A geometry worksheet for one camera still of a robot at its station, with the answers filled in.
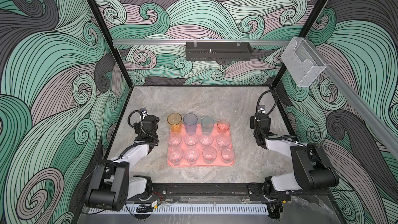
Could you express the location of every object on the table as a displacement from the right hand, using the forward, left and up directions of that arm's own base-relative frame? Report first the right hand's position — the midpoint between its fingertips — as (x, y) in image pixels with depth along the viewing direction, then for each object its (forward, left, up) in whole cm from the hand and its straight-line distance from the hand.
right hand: (259, 117), depth 91 cm
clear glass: (-12, +51, -4) cm, 53 cm away
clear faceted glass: (-12, +23, -8) cm, 27 cm away
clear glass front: (-12, +41, -3) cm, 43 cm away
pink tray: (-15, +36, -6) cm, 39 cm away
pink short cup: (-3, +21, -6) cm, 22 cm away
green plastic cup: (-3, +32, -3) cm, 32 cm away
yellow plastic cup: (-1, +51, +1) cm, 51 cm away
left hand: (-3, +69, +4) cm, 69 cm away
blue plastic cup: (-5, +42, +5) cm, 42 cm away
